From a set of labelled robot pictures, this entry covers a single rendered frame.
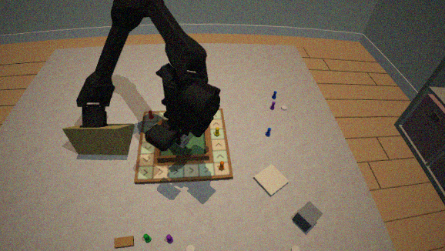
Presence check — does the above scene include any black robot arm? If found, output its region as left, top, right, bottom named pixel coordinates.
left=76, top=0, right=221, bottom=137

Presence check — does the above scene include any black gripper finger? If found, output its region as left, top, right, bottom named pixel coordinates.
left=175, top=132, right=184, bottom=146
left=180, top=126, right=189, bottom=136

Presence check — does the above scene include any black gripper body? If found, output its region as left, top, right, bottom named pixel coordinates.
left=145, top=99, right=186, bottom=151

